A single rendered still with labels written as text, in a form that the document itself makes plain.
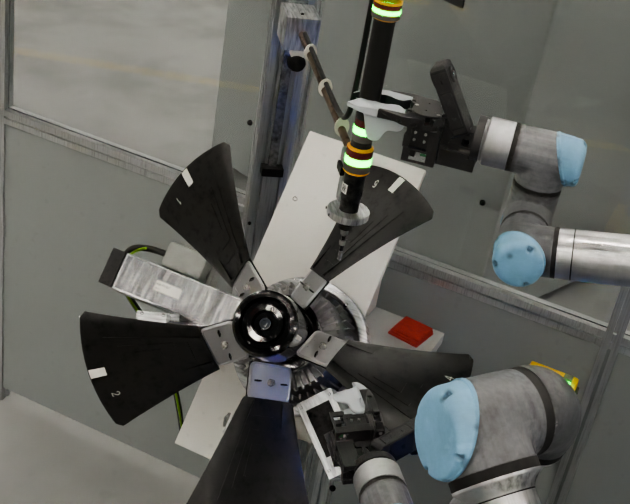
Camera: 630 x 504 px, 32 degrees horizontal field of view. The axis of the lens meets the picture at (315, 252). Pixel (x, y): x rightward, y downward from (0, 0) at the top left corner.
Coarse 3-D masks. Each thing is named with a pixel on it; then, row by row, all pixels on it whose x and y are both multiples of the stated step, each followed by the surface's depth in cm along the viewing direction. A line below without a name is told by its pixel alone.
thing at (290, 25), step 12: (288, 0) 230; (300, 0) 231; (288, 12) 225; (300, 12) 226; (312, 12) 227; (288, 24) 223; (300, 24) 224; (312, 24) 224; (288, 36) 225; (312, 36) 226; (288, 48) 226; (300, 48) 227
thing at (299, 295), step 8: (312, 272) 202; (304, 280) 202; (312, 280) 199; (320, 280) 196; (296, 288) 202; (312, 288) 197; (320, 288) 194; (296, 296) 200; (304, 296) 197; (312, 296) 194; (304, 304) 194
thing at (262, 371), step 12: (252, 372) 194; (264, 372) 195; (276, 372) 197; (288, 372) 199; (252, 384) 194; (264, 384) 195; (276, 384) 197; (288, 384) 198; (252, 396) 193; (264, 396) 195; (276, 396) 196; (288, 396) 198
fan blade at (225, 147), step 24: (192, 168) 207; (216, 168) 203; (168, 192) 211; (192, 192) 207; (216, 192) 202; (168, 216) 213; (192, 216) 208; (216, 216) 203; (240, 216) 199; (192, 240) 210; (216, 240) 204; (240, 240) 199; (216, 264) 207; (240, 264) 200
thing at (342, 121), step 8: (368, 8) 173; (368, 16) 173; (368, 24) 174; (304, 32) 221; (368, 32) 175; (312, 48) 214; (360, 48) 176; (304, 56) 216; (312, 56) 212; (360, 56) 177; (320, 64) 208; (360, 64) 177; (320, 72) 205; (360, 72) 178; (328, 80) 201; (320, 88) 202; (328, 88) 198; (352, 88) 180; (352, 96) 181; (336, 104) 192; (336, 112) 190; (344, 120) 187; (336, 128) 188
